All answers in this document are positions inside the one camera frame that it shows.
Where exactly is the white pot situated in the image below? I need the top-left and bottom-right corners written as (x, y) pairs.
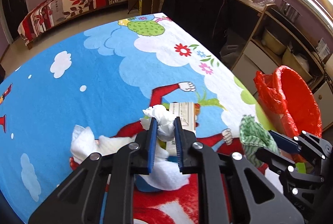
top-left (282, 47), bottom-right (310, 79)

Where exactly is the dark wardrobe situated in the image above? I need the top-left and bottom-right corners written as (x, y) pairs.
top-left (0, 0), bottom-right (28, 42)

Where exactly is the wooden shelf cabinet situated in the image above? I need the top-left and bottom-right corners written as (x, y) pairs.
top-left (230, 4), bottom-right (333, 110)

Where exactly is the metal pot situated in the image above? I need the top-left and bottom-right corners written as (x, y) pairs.
top-left (277, 0), bottom-right (301, 23)

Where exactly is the red bin with bag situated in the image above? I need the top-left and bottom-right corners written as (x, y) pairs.
top-left (253, 65), bottom-right (323, 136)

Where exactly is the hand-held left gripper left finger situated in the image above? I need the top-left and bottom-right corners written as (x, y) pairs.
top-left (29, 117), bottom-right (159, 224)

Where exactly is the white tissue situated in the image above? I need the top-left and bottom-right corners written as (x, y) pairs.
top-left (143, 106), bottom-right (175, 141)
top-left (70, 124), bottom-right (101, 164)

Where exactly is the bed with floral bedspread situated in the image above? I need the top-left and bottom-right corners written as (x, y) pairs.
top-left (18, 0), bottom-right (129, 49)

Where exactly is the clear printed packet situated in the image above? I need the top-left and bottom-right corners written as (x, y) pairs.
top-left (317, 38), bottom-right (331, 59)

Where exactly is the trash bin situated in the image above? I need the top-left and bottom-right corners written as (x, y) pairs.
top-left (260, 98), bottom-right (306, 163)

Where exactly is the cream pot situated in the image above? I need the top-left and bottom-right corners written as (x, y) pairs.
top-left (261, 29), bottom-right (288, 55)

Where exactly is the green striped cloth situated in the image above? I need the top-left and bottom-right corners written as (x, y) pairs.
top-left (239, 115), bottom-right (280, 168)

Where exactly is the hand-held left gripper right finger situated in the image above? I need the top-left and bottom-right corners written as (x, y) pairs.
top-left (174, 117), bottom-right (305, 224)

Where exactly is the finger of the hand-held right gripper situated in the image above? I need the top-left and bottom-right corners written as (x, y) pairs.
top-left (256, 147), bottom-right (325, 190)
top-left (269, 130), bottom-right (333, 162)

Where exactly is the large black case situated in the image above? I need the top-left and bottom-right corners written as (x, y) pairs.
top-left (160, 0), bottom-right (235, 58)

